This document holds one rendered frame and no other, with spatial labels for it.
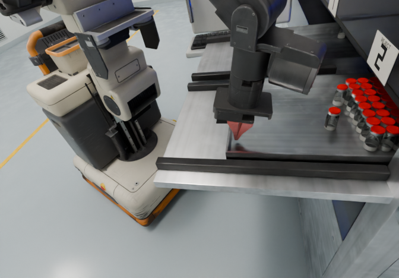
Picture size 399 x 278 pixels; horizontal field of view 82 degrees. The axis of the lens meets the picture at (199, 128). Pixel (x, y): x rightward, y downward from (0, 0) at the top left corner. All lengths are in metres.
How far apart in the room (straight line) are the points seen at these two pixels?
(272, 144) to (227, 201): 0.98
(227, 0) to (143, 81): 0.74
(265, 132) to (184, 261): 0.96
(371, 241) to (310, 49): 0.38
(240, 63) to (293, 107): 0.26
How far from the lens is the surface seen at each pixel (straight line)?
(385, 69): 0.49
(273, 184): 0.43
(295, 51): 0.33
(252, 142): 0.49
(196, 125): 0.55
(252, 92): 0.38
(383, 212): 0.50
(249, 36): 0.32
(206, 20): 1.30
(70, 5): 0.89
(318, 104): 0.60
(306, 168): 0.43
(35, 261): 1.74
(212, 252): 1.32
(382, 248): 0.59
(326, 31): 0.97
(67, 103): 1.20
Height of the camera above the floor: 1.24
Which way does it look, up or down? 41 degrees down
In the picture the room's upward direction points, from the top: 13 degrees counter-clockwise
